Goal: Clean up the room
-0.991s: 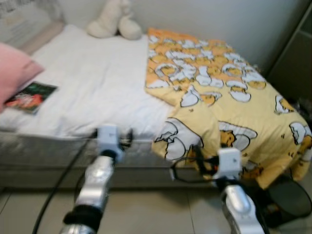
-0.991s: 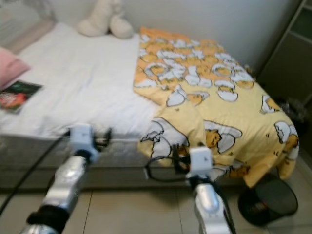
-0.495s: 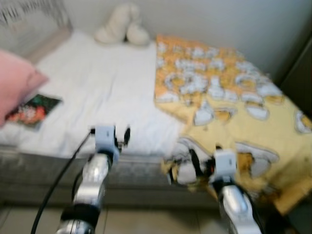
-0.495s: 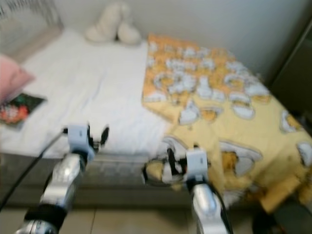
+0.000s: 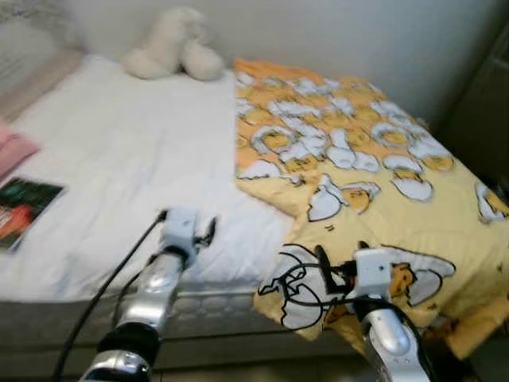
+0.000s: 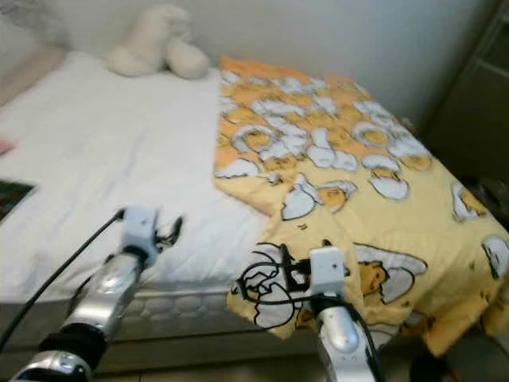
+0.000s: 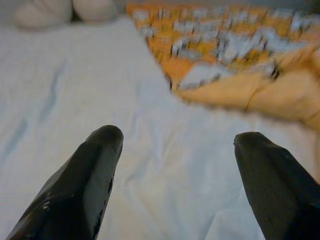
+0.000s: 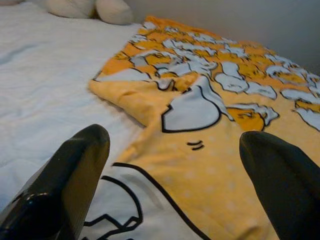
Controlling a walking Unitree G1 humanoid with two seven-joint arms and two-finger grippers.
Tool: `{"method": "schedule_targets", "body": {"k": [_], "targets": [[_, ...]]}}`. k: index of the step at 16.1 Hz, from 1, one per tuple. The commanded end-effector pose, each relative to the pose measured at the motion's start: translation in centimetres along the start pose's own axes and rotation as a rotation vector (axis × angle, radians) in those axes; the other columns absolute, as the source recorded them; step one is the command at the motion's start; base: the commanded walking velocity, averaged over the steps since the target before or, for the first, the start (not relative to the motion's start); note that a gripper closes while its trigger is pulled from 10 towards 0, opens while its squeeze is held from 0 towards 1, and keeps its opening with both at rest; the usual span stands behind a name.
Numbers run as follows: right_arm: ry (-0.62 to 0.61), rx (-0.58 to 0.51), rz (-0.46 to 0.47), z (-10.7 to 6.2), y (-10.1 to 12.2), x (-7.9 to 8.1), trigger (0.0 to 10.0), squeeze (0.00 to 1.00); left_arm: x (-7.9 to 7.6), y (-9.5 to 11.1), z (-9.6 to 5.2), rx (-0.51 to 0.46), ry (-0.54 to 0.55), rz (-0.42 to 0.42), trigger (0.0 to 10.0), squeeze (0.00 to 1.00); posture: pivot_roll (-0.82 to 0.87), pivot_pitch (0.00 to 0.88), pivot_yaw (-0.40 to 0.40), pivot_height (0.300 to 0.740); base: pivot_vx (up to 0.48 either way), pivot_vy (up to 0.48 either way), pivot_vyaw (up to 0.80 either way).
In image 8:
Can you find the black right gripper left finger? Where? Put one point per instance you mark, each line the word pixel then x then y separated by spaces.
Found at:
pixel 62 180

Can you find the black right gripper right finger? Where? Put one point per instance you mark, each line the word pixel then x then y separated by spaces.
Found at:
pixel 287 187

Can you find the cream plush toy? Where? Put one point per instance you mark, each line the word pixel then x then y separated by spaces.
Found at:
pixel 113 12
pixel 70 8

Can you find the white quilted bed mattress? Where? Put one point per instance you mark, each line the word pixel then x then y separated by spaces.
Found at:
pixel 50 75

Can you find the yellow cartoon egg blanket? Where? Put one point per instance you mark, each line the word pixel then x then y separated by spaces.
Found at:
pixel 200 187

